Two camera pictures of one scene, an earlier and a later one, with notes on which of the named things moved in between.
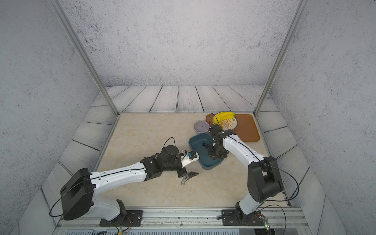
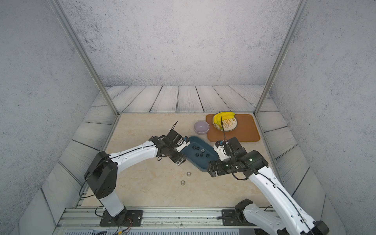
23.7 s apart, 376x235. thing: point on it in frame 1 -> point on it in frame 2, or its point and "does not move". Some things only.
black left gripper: [186, 177] -> [180, 159]
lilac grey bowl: [201, 126] does not move
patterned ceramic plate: [228, 124] does not move
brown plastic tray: [246, 129] does not move
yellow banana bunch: [221, 116] does not move
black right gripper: [212, 155] -> [218, 165]
